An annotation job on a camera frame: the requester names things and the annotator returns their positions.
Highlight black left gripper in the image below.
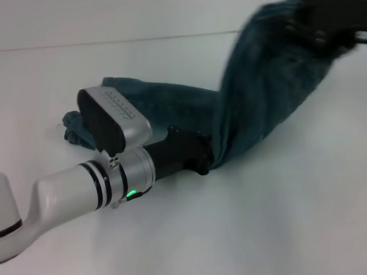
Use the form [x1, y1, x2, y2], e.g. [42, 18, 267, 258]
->
[144, 122, 216, 180]

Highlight blue denim shorts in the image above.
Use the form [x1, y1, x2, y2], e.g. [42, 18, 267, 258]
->
[54, 0, 366, 181]

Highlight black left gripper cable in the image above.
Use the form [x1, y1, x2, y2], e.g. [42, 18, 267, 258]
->
[112, 190, 146, 210]

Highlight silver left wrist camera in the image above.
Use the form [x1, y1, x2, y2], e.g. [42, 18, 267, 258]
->
[74, 82, 155, 157]

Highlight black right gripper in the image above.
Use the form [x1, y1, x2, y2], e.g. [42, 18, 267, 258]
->
[287, 0, 367, 62]

